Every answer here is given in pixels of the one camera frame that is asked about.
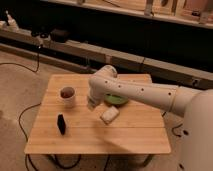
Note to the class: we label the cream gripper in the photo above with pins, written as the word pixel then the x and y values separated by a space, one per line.
pixel 91 103

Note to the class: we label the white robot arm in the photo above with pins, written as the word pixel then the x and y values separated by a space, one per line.
pixel 195 106

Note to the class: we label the black eraser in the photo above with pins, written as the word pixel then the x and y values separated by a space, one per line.
pixel 61 124

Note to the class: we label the green plate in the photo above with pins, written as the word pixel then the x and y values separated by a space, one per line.
pixel 115 100

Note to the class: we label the white cup with drink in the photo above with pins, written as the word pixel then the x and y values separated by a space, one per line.
pixel 67 95

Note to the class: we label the wooden table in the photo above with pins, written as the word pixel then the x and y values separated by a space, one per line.
pixel 139 129

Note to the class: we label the dark object on ledge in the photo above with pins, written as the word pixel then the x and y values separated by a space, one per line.
pixel 58 35

